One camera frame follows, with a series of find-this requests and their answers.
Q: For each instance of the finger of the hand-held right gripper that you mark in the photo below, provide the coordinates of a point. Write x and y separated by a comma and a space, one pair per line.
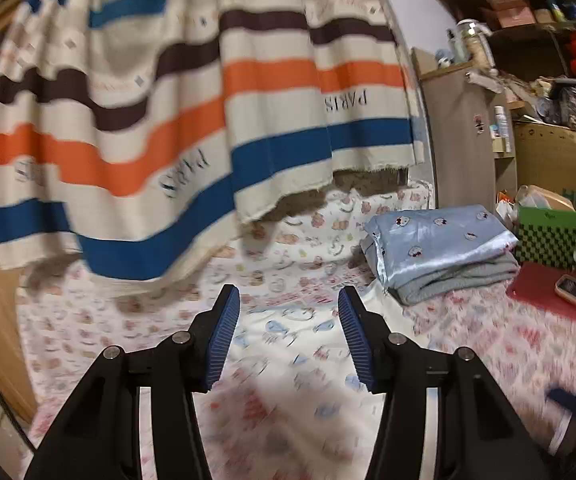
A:
563, 397

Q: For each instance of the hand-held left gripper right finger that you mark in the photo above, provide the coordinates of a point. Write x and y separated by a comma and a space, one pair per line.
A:
355, 340

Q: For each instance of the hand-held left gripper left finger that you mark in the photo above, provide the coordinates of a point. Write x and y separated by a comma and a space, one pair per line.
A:
222, 340

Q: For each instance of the white cat-print pants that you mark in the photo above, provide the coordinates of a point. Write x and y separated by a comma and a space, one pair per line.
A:
288, 340

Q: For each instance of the folded light blue blanket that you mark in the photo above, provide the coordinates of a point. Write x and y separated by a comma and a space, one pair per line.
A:
433, 240

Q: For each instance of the bear-print bed sheet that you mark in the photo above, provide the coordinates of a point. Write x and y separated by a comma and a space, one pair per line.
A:
92, 320

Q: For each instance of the green checkered box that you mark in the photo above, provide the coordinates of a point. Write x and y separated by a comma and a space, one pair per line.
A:
543, 245

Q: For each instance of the orange packet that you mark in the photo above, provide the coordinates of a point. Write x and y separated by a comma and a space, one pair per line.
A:
504, 201

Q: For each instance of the striped curtain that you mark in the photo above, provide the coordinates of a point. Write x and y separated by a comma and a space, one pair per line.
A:
167, 110

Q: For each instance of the large cardboard box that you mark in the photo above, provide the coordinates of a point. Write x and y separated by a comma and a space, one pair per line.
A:
558, 160

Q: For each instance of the small tan box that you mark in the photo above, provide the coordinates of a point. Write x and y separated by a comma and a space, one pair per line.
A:
502, 146

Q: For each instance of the cartoon sticker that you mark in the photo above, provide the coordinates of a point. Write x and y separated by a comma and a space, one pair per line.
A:
478, 124

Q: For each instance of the white spray bottle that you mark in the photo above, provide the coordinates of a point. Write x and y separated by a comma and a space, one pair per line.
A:
502, 122

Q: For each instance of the white flat package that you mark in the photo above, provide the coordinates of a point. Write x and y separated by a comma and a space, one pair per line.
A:
483, 81

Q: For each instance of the small white figurine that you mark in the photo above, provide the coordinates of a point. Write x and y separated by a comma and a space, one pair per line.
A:
444, 58

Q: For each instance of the pile of desk clutter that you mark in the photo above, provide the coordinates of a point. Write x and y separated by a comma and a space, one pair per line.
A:
548, 95

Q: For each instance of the glass jar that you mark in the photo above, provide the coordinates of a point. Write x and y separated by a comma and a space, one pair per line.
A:
474, 40

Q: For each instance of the pink box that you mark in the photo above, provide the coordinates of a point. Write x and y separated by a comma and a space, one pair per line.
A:
510, 10

